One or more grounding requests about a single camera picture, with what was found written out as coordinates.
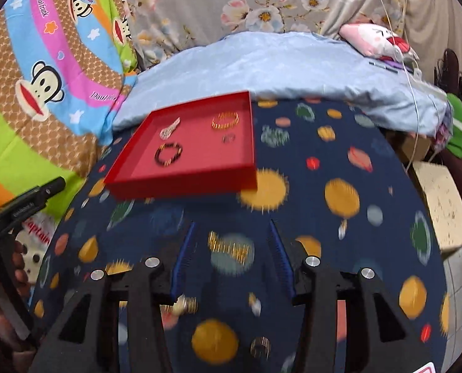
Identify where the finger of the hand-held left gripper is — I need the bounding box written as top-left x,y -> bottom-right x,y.
0,176 -> 67,242

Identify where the red tray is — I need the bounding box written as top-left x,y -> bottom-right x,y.
104,91 -> 258,201

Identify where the monkey printed blanket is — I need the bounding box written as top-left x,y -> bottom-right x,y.
0,0 -> 139,280

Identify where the gold chain bracelet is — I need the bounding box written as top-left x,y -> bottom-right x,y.
207,231 -> 251,261

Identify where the white speckled box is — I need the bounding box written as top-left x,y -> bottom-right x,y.
411,161 -> 462,259

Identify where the person's left hand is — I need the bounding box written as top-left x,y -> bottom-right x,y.
12,241 -> 34,298

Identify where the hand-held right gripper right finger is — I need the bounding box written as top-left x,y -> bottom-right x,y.
268,220 -> 446,373

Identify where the cardboard box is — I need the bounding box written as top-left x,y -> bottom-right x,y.
386,131 -> 437,164

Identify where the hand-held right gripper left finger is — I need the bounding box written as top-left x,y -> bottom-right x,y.
29,221 -> 198,373

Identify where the gold white bracelet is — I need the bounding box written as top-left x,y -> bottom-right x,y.
170,295 -> 199,315

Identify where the green bag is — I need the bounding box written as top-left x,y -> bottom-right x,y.
444,93 -> 462,160

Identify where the pink plush pillow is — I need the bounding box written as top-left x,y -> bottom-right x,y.
338,22 -> 420,63

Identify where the dark fan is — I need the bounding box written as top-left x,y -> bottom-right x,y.
434,48 -> 462,94

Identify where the white cable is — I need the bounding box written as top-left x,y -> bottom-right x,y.
372,0 -> 422,172

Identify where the gold beaded bracelet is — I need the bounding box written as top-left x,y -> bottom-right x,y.
211,111 -> 240,132

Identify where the silver pink hair clip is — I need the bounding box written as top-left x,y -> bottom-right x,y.
159,117 -> 182,140

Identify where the navy planet printed blanket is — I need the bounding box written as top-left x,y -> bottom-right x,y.
29,97 -> 454,373

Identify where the dark beaded bracelet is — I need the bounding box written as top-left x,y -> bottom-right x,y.
154,142 -> 184,166

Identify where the grey floral sheet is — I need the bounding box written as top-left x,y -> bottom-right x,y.
114,0 -> 462,71

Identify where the light blue quilt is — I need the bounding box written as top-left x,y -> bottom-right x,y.
112,31 -> 450,139

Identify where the gold dark ring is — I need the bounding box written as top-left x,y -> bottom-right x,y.
250,336 -> 271,358

